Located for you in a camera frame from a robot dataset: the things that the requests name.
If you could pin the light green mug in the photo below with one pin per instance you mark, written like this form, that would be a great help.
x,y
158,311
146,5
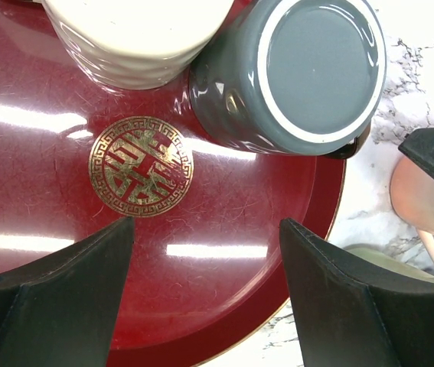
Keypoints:
x,y
376,257

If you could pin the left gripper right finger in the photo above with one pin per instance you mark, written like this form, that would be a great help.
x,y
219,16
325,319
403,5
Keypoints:
x,y
350,312

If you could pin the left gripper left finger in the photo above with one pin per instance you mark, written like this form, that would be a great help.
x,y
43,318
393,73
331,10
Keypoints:
x,y
61,310

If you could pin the round red tray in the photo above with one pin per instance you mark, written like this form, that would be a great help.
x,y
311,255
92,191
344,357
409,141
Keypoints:
x,y
206,270

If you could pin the dark grey mug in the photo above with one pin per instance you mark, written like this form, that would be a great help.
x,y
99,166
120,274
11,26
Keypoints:
x,y
292,77

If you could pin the cream mug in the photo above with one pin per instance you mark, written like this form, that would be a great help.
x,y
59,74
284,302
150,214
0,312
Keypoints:
x,y
135,44

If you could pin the pink mug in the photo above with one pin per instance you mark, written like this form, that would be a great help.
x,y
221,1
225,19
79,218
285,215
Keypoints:
x,y
412,199

